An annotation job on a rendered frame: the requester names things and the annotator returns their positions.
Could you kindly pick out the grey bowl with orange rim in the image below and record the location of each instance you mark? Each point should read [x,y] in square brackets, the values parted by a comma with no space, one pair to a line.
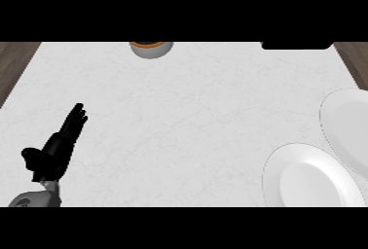
[151,50]

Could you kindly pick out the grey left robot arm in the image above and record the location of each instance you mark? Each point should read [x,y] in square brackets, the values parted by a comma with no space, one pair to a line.
[37,197]

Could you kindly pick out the black flat appliance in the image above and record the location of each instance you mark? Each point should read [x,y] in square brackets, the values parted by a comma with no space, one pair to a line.
[296,45]

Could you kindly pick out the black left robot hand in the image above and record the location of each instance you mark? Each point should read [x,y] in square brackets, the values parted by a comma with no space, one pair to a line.
[57,152]

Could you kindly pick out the white plate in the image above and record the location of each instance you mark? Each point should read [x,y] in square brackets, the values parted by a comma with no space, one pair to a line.
[349,126]
[311,181]

